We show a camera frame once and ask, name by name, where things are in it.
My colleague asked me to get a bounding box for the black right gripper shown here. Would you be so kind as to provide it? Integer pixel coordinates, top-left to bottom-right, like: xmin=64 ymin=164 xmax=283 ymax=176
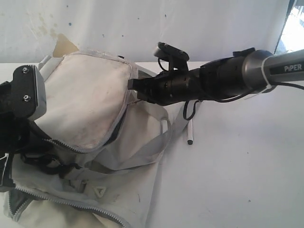
xmin=127 ymin=71 xmax=190 ymax=106

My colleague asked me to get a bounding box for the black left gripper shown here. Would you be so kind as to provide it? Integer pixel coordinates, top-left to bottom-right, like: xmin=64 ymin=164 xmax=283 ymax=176
xmin=0 ymin=81 xmax=53 ymax=158

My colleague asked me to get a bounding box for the white fabric backpack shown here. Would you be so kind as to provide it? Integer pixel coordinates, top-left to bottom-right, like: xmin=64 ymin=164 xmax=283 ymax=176
xmin=1 ymin=50 xmax=187 ymax=228

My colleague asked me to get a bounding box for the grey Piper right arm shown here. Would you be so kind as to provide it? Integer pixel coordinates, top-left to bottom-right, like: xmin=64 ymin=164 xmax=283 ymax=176
xmin=127 ymin=48 xmax=304 ymax=106

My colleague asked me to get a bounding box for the white marker black cap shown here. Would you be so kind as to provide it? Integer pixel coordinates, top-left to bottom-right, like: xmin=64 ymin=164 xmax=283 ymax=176
xmin=187 ymin=119 xmax=193 ymax=145

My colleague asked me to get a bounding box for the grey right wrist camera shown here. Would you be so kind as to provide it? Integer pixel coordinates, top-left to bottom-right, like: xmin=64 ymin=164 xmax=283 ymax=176
xmin=153 ymin=42 xmax=190 ymax=71

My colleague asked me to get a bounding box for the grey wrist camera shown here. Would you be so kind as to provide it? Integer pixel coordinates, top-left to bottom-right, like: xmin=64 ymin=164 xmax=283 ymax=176
xmin=11 ymin=65 xmax=47 ymax=121
xmin=153 ymin=42 xmax=190 ymax=71

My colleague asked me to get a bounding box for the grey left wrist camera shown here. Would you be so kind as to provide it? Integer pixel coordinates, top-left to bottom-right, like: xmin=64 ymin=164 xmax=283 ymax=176
xmin=11 ymin=65 xmax=47 ymax=121

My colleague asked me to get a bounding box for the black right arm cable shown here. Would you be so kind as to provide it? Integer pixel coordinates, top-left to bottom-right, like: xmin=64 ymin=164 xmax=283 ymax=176
xmin=156 ymin=57 xmax=304 ymax=121

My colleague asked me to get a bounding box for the dark window frame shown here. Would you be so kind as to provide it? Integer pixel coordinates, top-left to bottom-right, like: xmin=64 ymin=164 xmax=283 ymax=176
xmin=273 ymin=0 xmax=304 ymax=55

